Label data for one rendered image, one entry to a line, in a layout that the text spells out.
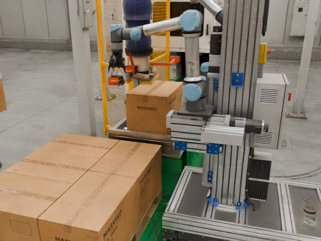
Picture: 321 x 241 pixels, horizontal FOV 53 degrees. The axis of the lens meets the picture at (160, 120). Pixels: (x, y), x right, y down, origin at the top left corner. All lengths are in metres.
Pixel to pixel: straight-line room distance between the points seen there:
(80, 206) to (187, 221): 0.81
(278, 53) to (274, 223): 9.17
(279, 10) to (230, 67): 9.21
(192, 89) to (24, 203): 1.26
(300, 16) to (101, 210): 9.91
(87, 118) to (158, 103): 1.36
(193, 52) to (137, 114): 1.17
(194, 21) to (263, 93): 0.69
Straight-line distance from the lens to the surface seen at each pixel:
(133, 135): 2.95
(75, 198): 2.17
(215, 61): 2.32
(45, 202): 2.19
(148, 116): 2.92
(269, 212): 2.68
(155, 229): 2.72
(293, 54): 11.42
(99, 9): 4.23
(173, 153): 2.90
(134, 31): 2.05
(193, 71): 1.96
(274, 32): 11.43
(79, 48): 3.80
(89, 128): 4.01
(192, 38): 1.93
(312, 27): 5.40
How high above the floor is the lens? 1.71
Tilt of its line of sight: 20 degrees down
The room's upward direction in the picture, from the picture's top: straight up
